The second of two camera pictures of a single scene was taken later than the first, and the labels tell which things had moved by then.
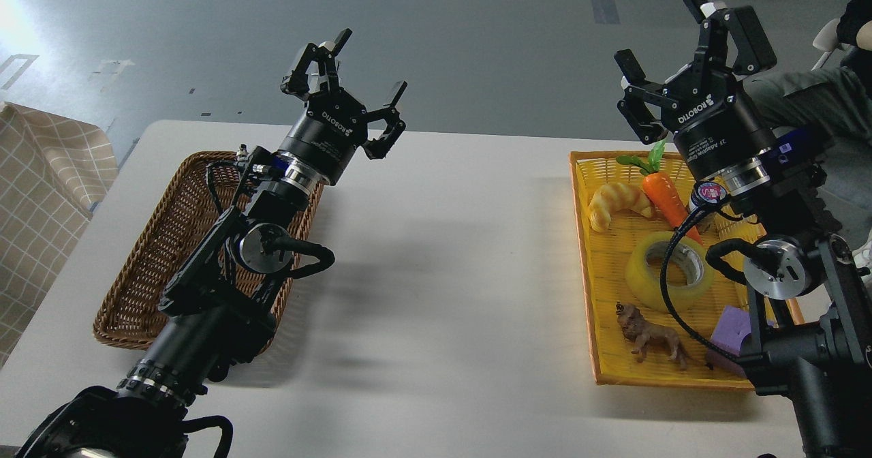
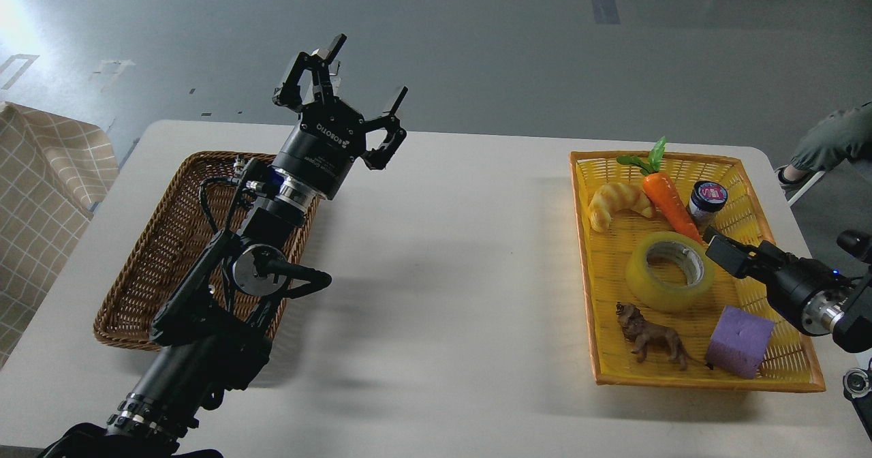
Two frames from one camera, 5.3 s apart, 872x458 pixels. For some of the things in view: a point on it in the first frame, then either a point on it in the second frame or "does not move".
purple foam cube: x=734 y=324 does not move
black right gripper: x=711 y=131 -> x=788 y=279
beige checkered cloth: x=52 y=171 does not move
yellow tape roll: x=650 y=291 does not move
